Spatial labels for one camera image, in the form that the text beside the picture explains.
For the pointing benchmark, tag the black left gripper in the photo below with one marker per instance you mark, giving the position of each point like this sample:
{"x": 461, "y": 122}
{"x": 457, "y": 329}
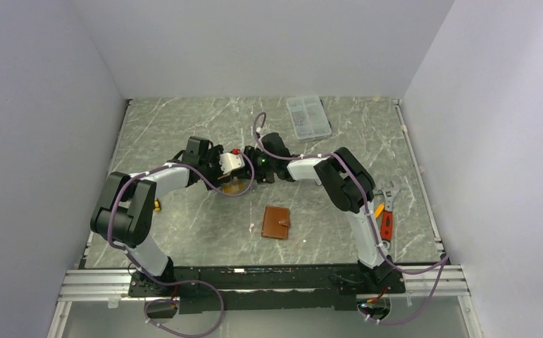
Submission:
{"x": 213, "y": 154}

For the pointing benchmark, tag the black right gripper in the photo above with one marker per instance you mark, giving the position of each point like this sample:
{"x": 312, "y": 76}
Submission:
{"x": 248, "y": 168}

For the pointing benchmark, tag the brown leather card holder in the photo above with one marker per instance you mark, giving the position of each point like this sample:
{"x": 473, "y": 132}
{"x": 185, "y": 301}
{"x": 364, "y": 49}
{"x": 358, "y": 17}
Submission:
{"x": 276, "y": 222}

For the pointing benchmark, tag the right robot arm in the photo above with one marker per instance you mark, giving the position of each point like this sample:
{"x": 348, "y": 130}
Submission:
{"x": 348, "y": 185}

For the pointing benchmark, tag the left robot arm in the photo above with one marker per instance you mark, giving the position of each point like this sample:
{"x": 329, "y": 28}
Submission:
{"x": 124, "y": 211}

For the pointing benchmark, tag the gold card stack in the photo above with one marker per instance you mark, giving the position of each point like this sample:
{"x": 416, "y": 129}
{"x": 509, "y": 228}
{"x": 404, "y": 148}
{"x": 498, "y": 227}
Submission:
{"x": 233, "y": 187}

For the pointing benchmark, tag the clear plastic screw box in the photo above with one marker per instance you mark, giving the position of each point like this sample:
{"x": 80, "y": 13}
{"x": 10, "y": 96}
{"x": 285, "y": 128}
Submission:
{"x": 308, "y": 118}

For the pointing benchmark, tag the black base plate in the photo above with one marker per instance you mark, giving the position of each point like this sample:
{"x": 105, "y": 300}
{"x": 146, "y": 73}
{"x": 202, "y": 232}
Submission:
{"x": 268, "y": 287}

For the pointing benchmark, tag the orange handled tool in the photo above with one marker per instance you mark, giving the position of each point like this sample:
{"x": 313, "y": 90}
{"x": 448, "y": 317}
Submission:
{"x": 385, "y": 215}

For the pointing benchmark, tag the aluminium frame rail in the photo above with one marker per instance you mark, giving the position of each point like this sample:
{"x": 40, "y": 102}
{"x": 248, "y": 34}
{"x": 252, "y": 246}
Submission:
{"x": 112, "y": 286}

